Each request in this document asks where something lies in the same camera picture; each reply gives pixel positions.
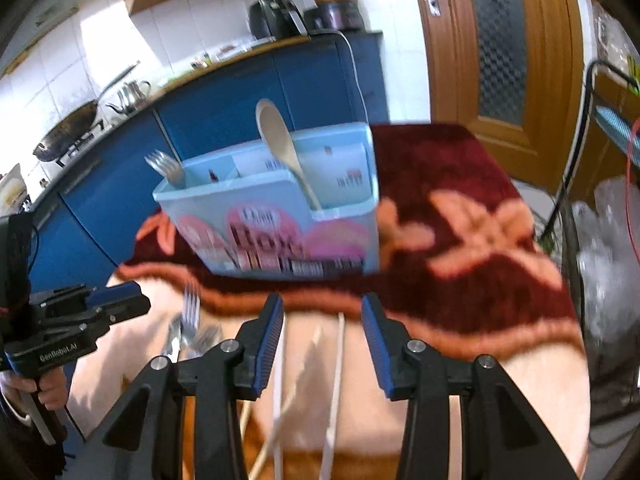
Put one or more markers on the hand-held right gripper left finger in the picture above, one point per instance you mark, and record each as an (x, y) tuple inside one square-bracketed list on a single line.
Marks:
[(267, 345)]

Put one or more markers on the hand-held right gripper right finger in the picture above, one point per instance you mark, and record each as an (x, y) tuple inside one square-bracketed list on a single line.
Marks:
[(375, 345)]

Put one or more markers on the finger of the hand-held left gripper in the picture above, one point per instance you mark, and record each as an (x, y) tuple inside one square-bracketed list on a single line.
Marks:
[(127, 310), (122, 293)]

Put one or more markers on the light blue utensil box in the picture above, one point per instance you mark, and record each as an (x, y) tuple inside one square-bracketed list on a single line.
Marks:
[(260, 215)]

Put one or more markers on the person's left forearm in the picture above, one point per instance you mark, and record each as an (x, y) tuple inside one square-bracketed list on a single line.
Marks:
[(25, 440)]

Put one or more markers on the person's left hand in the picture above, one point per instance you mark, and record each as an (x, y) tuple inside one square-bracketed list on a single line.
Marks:
[(52, 390)]

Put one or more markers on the red and pink floral blanket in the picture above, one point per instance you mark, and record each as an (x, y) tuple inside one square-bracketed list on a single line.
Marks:
[(475, 260)]

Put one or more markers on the gas stove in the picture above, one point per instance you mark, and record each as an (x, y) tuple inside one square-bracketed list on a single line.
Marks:
[(75, 147)]

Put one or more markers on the black wok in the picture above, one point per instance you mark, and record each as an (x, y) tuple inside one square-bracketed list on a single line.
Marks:
[(65, 132)]

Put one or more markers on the metal kettle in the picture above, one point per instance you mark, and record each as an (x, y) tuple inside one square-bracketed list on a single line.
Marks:
[(131, 94)]

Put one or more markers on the wooden spoon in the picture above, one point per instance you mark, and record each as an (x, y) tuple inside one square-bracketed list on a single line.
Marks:
[(272, 130)]

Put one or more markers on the blue kitchen cabinets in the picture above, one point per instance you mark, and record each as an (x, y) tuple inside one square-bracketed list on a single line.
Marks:
[(225, 85)]

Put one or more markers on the clear plastic bags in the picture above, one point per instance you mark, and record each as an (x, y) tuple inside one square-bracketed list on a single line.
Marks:
[(610, 240)]

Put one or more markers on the grey range hood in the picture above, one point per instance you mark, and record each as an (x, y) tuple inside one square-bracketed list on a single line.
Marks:
[(45, 15)]

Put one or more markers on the wooden door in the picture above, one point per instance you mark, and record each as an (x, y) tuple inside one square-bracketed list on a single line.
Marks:
[(450, 60)]

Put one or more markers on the black air fryer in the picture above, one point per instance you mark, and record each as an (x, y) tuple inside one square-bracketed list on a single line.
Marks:
[(272, 17)]

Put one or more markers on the dark rice cooker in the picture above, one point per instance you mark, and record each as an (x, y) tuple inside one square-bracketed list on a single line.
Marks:
[(332, 16)]

